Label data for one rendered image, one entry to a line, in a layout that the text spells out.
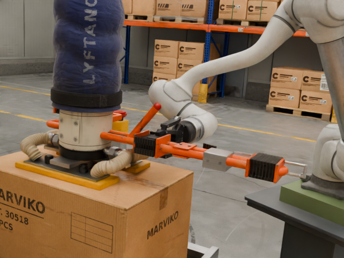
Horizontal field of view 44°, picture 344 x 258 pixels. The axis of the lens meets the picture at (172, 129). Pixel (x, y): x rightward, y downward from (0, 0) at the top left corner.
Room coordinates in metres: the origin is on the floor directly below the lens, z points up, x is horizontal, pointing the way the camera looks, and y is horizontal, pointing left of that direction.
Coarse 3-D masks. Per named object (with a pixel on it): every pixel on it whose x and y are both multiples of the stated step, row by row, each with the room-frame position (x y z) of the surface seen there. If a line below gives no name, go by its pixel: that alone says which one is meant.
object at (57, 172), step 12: (48, 156) 1.29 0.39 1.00; (24, 168) 1.28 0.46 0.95; (36, 168) 1.26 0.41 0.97; (48, 168) 1.26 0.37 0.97; (60, 168) 1.26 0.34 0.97; (72, 168) 1.26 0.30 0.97; (84, 168) 1.23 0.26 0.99; (72, 180) 1.20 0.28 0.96; (84, 180) 1.18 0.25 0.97; (96, 180) 1.18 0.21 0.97; (108, 180) 1.20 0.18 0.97
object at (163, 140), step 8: (136, 136) 1.22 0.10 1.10; (144, 136) 1.26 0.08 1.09; (168, 136) 1.25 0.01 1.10; (136, 144) 1.22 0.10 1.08; (144, 144) 1.21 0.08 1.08; (152, 144) 1.19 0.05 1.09; (136, 152) 1.21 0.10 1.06; (144, 152) 1.20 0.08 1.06; (152, 152) 1.19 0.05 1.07; (160, 152) 1.21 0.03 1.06
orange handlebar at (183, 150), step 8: (48, 120) 1.41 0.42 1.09; (56, 120) 1.43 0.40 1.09; (56, 128) 1.38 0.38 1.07; (104, 136) 1.29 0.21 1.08; (112, 136) 1.27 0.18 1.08; (120, 136) 1.27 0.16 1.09; (160, 144) 1.20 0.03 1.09; (168, 144) 1.23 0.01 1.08; (176, 144) 1.20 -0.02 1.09; (184, 144) 1.20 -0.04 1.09; (192, 144) 1.21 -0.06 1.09; (168, 152) 1.19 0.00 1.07; (176, 152) 1.17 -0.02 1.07; (184, 152) 1.16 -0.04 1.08; (192, 152) 1.15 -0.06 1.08; (200, 152) 1.15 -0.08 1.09; (232, 160) 1.10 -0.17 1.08; (240, 160) 1.10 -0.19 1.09; (280, 168) 1.05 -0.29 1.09
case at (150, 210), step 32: (0, 160) 1.36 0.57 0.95; (0, 192) 1.27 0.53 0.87; (32, 192) 1.20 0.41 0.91; (64, 192) 1.14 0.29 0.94; (96, 192) 1.14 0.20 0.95; (128, 192) 1.15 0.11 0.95; (160, 192) 1.19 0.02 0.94; (0, 224) 1.27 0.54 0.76; (32, 224) 1.20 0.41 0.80; (64, 224) 1.14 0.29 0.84; (96, 224) 1.09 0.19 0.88; (128, 224) 1.05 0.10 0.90; (160, 224) 1.20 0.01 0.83; (0, 256) 1.27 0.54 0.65; (32, 256) 1.20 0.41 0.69; (64, 256) 1.14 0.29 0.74; (96, 256) 1.09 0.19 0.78; (128, 256) 1.06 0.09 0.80; (160, 256) 1.22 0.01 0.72
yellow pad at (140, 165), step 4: (56, 152) 1.47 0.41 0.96; (140, 160) 1.40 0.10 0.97; (132, 164) 1.35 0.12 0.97; (136, 164) 1.37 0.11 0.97; (140, 164) 1.37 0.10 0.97; (144, 164) 1.38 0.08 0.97; (148, 164) 1.40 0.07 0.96; (124, 168) 1.34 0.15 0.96; (128, 168) 1.33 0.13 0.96; (132, 168) 1.33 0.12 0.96; (136, 168) 1.33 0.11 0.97; (140, 168) 1.35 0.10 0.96; (144, 168) 1.37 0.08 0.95; (132, 172) 1.33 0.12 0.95; (136, 172) 1.33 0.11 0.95
